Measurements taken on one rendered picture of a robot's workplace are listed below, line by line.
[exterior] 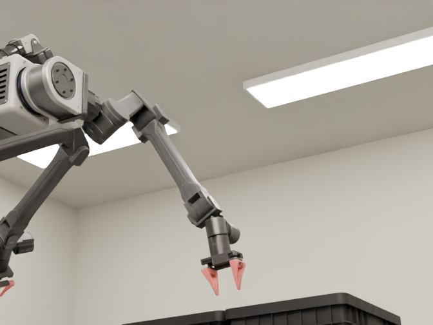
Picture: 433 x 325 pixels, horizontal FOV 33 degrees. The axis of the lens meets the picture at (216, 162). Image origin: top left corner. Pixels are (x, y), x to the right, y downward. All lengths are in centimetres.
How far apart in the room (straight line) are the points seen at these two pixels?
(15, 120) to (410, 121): 392
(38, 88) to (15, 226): 82
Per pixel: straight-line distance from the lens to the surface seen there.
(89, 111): 185
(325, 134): 541
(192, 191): 207
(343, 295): 160
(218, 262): 198
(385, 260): 535
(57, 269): 649
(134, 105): 219
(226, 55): 430
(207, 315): 174
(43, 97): 176
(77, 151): 237
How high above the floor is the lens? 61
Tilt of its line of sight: 22 degrees up
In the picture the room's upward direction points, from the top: 2 degrees counter-clockwise
